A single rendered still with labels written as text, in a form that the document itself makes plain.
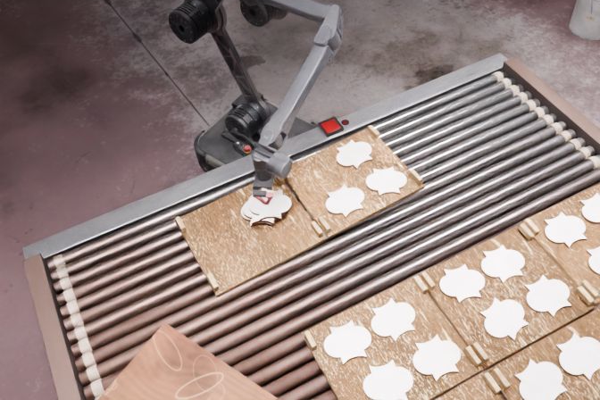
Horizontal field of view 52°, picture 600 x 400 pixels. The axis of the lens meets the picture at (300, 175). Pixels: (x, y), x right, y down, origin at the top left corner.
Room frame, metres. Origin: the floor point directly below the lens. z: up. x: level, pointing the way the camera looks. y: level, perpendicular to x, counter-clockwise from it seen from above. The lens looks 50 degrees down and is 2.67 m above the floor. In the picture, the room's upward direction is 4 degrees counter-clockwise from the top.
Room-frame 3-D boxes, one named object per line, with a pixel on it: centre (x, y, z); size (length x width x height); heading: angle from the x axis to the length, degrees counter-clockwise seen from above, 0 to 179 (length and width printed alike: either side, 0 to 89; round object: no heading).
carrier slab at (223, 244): (1.23, 0.19, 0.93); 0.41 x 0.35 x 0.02; 117
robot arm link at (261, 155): (1.30, 0.11, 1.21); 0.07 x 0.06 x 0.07; 53
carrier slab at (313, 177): (1.42, -0.18, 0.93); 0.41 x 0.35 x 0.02; 117
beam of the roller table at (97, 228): (1.62, 0.02, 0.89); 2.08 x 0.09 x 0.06; 114
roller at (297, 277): (1.14, -0.19, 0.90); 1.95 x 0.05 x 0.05; 114
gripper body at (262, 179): (1.30, 0.12, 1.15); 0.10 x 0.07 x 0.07; 170
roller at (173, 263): (1.37, -0.09, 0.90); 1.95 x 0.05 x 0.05; 114
